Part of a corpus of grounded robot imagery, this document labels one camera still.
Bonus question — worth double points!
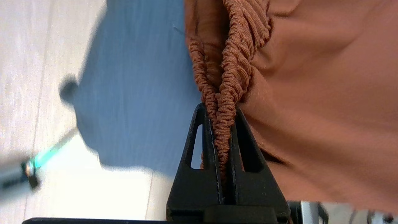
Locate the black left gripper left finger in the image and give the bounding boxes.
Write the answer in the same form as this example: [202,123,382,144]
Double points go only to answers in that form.
[166,103,223,218]

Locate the rust brown drawstring shorts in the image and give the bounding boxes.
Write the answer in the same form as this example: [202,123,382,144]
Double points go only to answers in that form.
[183,0,398,215]

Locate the bed with blue sheet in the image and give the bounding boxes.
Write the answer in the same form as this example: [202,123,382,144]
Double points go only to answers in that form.
[59,0,206,178]

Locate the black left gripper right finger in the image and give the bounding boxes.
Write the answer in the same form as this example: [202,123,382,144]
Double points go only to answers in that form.
[231,106,291,216]

